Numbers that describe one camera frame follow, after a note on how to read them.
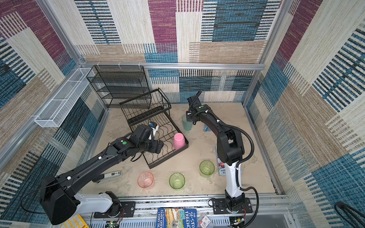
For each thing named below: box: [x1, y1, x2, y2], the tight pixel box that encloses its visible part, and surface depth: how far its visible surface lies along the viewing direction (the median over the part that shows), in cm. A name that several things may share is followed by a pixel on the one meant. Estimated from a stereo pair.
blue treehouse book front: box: [155, 207, 198, 228], surface depth 70 cm
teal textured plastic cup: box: [182, 114, 193, 132], surface depth 104 cm
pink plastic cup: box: [173, 132, 186, 151], surface depth 89 cm
